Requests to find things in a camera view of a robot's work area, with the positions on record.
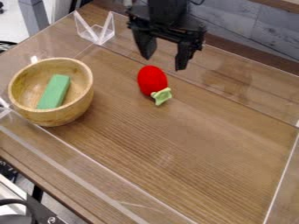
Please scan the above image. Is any red toy strawberry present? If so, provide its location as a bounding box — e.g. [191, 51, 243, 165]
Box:
[136, 66, 172, 106]

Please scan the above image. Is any black metal clamp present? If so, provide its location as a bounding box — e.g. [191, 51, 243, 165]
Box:
[24, 196, 68, 224]

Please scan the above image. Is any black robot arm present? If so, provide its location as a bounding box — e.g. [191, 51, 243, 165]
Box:
[126, 0, 207, 71]

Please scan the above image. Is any clear acrylic tray wall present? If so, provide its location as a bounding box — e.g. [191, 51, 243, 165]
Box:
[0, 98, 196, 224]

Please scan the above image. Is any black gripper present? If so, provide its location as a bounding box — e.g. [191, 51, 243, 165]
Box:
[127, 5, 207, 71]

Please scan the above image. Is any green rectangular block stick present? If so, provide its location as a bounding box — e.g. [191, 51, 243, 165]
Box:
[36, 74, 71, 109]

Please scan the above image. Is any clear acrylic corner bracket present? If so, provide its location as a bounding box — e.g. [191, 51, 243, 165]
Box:
[73, 11, 116, 46]

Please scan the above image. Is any brown wooden bowl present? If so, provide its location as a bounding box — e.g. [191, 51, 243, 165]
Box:
[8, 58, 93, 127]

